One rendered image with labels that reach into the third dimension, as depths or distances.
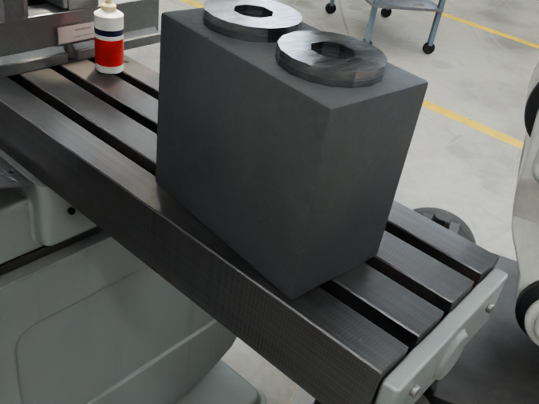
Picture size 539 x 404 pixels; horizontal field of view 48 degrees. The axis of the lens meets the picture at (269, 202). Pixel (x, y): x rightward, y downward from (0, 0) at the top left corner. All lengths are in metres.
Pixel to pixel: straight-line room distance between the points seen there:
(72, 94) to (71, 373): 0.49
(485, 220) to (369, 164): 2.14
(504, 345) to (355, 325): 0.68
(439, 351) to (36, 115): 0.54
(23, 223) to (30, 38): 0.26
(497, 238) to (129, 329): 1.74
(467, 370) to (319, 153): 0.72
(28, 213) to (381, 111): 0.52
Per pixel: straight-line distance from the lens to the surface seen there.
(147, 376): 1.26
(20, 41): 0.92
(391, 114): 0.50
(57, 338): 1.03
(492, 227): 2.61
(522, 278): 1.09
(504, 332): 1.21
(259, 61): 0.49
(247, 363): 1.76
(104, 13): 0.89
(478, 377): 1.11
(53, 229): 0.85
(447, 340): 0.57
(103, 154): 0.72
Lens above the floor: 1.32
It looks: 34 degrees down
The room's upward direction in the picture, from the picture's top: 9 degrees clockwise
